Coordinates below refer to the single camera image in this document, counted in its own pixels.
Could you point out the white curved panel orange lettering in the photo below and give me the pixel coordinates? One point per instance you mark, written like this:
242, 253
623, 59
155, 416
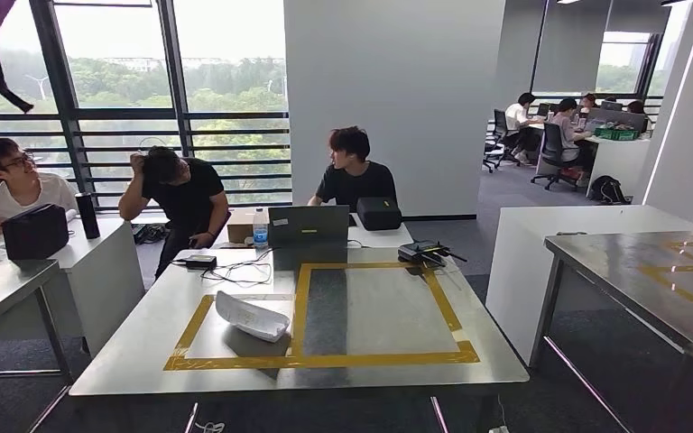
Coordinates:
254, 317

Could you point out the steel workbench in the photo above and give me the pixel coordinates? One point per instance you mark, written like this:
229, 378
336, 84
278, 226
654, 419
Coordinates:
143, 346
621, 287

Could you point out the person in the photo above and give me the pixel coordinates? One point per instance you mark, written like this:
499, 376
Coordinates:
188, 197
18, 194
564, 131
588, 101
636, 107
517, 119
355, 185

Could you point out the black hard case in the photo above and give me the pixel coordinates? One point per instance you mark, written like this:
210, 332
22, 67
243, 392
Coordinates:
379, 214

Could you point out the grey laptop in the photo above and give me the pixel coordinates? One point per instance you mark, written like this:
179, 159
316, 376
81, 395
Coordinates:
307, 226

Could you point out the white desk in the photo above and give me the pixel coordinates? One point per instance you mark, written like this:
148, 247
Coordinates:
107, 281
382, 237
618, 164

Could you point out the black antenna device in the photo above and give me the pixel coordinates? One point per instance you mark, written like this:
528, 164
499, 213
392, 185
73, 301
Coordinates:
421, 251

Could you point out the clear water bottle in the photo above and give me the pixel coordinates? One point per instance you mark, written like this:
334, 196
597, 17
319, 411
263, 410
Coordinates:
260, 232

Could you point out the yellow tape rectangle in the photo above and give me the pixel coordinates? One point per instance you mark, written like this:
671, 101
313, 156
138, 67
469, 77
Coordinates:
301, 311

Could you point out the cardboard box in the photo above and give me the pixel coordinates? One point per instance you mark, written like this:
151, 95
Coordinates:
240, 227

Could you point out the black flat device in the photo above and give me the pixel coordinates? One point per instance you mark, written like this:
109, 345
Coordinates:
201, 262

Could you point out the black office chair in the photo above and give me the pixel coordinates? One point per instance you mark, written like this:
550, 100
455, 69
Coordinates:
553, 152
498, 137

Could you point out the white block table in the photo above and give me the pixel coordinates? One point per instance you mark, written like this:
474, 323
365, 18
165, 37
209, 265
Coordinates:
514, 269

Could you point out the black thermos bottle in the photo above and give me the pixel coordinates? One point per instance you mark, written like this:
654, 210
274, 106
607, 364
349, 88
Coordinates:
87, 216

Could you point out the black backpack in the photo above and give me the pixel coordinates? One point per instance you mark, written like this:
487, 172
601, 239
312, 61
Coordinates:
606, 190

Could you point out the white floor socket box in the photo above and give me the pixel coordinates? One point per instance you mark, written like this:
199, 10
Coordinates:
499, 430

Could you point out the green plastic crate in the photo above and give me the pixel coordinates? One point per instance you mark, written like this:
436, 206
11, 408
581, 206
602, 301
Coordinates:
617, 135

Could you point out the black bag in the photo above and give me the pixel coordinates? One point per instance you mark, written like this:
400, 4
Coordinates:
35, 233

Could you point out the steel table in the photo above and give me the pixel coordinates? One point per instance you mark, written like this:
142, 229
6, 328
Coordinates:
0, 287

